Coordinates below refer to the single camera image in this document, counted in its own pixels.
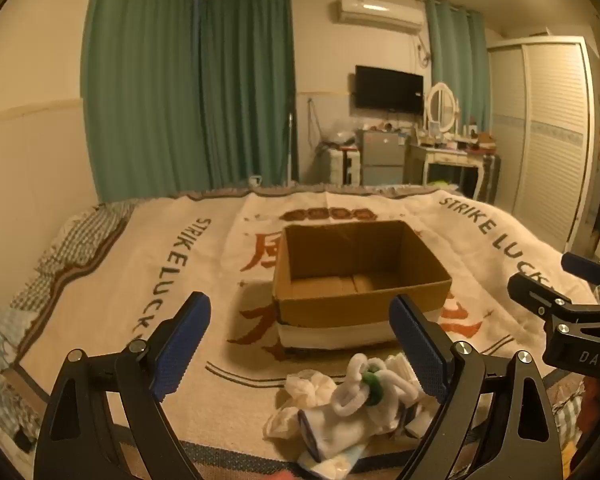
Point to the white scrunchie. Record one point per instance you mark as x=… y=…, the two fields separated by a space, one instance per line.
x=310 y=387

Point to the checked bed sheet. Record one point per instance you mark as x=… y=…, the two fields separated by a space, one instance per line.
x=80 y=240

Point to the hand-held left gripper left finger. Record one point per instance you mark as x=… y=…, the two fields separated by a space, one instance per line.
x=180 y=345

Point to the white louvred wardrobe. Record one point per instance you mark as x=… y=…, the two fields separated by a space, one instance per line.
x=549 y=135

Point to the wide green curtain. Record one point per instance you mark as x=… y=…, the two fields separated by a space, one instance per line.
x=140 y=85

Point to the brown box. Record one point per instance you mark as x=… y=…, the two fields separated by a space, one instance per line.
x=479 y=141

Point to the plain white sock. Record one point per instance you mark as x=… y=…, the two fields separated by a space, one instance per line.
x=402 y=367

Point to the grey mini fridge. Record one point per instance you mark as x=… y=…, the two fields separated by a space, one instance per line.
x=379 y=157

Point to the white air conditioner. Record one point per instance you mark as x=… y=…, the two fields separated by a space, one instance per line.
x=379 y=12

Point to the small white appliance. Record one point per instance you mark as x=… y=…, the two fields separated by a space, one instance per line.
x=255 y=181

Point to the narrow green curtain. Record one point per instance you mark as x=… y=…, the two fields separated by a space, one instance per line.
x=457 y=60

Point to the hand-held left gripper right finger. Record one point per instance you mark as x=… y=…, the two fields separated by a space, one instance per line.
x=419 y=347

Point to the white suitcase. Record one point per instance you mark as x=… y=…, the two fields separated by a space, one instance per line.
x=341 y=167

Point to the oval vanity mirror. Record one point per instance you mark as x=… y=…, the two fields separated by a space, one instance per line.
x=441 y=105

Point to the printed cream blanket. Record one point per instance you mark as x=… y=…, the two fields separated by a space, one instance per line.
x=130 y=285

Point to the white cloth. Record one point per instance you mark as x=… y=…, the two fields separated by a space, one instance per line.
x=281 y=422

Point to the cardboard box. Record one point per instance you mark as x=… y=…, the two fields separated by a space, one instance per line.
x=330 y=312

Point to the yellow bag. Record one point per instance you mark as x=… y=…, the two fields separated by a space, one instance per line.
x=444 y=182

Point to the small picture frame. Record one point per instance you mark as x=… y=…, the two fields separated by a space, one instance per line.
x=433 y=128

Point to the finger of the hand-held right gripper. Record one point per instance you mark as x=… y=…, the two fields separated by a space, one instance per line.
x=582 y=263
x=529 y=290

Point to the clear plastic bag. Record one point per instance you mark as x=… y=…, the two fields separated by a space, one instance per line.
x=343 y=134

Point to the black wall television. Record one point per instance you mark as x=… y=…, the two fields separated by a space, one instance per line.
x=388 y=88

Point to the white dressing table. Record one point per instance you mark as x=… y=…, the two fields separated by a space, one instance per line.
x=442 y=157

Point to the white pole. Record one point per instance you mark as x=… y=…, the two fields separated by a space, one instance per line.
x=291 y=150

